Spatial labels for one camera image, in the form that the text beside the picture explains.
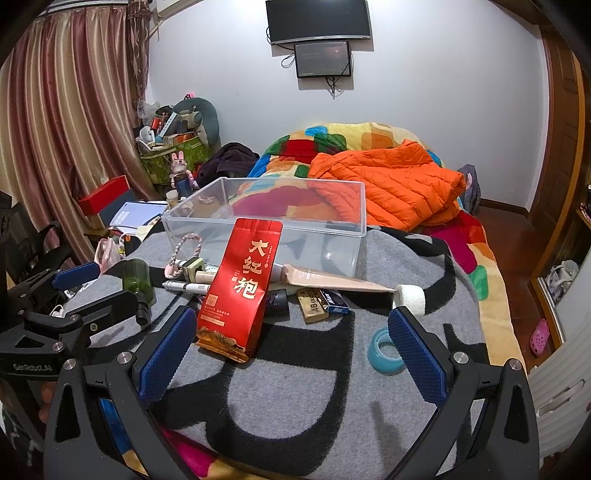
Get grey neck pillow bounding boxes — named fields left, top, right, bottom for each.
left=173, top=97, right=221, bottom=144

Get red tea packet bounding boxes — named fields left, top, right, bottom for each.
left=196, top=218, right=283, bottom=365

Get white marker pen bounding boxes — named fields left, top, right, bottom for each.
left=163, top=280, right=213, bottom=294

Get green storage basket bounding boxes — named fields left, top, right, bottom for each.
left=139, top=134, right=208, bottom=185

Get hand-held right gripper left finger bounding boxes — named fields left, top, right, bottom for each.
left=44, top=305, right=199, bottom=480

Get colourful patchwork quilt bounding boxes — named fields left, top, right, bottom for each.
left=92, top=122, right=527, bottom=480

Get white paper stack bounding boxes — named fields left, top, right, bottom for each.
left=108, top=200, right=168, bottom=229

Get clear plastic storage box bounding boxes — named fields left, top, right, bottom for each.
left=161, top=176, right=367, bottom=278

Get small dark packet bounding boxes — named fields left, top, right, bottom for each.
left=265, top=288, right=290, bottom=317

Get red rectangular box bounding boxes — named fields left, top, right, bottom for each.
left=78, top=175, right=130, bottom=215

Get striped pink beige curtain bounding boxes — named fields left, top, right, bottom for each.
left=0, top=0, right=158, bottom=278

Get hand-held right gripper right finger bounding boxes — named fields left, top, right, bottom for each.
left=388, top=305, right=542, bottom=480

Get white bandage roll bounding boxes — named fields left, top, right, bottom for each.
left=392, top=285, right=424, bottom=317

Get dark purple clothes pile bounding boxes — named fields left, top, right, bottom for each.
left=196, top=143, right=260, bottom=180

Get small brown box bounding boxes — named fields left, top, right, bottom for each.
left=297, top=288, right=329, bottom=324

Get small black wall monitor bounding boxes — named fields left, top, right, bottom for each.
left=294, top=41, right=352, bottom=78

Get small blue box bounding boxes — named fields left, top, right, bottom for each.
left=318, top=288, right=350, bottom=315

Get black wall television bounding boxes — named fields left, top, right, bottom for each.
left=265, top=0, right=372, bottom=45

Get blue tape roll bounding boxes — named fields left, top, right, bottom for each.
left=368, top=329, right=408, bottom=376

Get orange down jacket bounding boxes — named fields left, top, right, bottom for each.
left=308, top=139, right=467, bottom=232

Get person's left hand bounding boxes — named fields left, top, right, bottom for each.
left=38, top=382, right=60, bottom=418

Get black mesh chair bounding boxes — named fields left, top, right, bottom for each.
left=0, top=189, right=72, bottom=287

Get white shoes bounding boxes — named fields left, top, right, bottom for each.
left=545, top=260, right=580, bottom=301

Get white cabinet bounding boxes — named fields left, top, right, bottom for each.
left=526, top=295, right=591, bottom=455

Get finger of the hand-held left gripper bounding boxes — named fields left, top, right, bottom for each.
left=9, top=262, right=101, bottom=305
left=25, top=293, right=139, bottom=347

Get braided rope keychain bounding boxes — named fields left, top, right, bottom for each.
left=166, top=234, right=204, bottom=274

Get grey backpack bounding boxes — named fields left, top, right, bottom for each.
left=457, top=164, right=481, bottom=215

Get grey black patterned blanket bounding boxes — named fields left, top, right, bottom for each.
left=60, top=226, right=490, bottom=480

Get pink clog shoe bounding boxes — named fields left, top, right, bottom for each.
left=530, top=318, right=551, bottom=357

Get dark green glass bottle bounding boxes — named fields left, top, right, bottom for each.
left=121, top=258, right=154, bottom=324

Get beige cosmetic tube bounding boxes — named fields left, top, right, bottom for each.
left=271, top=263, right=398, bottom=296

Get wooden wardrobe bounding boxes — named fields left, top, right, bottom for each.
left=531, top=28, right=591, bottom=282

